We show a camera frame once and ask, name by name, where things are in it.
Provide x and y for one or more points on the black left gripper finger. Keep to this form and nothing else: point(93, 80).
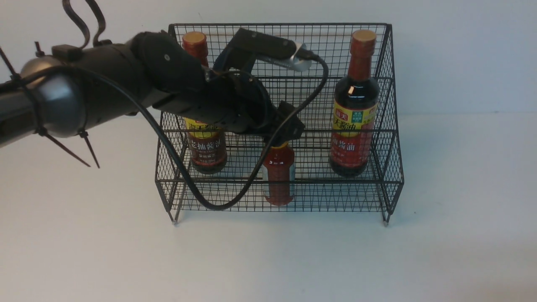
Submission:
point(292, 130)

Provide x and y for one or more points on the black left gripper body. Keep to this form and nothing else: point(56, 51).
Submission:
point(230, 101)

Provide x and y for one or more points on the small chili sauce bottle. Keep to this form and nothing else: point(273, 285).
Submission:
point(278, 171)

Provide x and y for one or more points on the soy sauce bottle brown label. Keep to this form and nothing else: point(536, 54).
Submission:
point(207, 144)

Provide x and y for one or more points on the soy sauce bottle red label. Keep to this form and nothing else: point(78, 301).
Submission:
point(355, 105)

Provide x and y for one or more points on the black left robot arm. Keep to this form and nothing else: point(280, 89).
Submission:
point(76, 90)

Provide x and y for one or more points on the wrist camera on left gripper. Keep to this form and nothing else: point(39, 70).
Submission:
point(247, 46)

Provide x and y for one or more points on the black wire mesh rack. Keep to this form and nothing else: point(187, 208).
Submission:
point(317, 186)

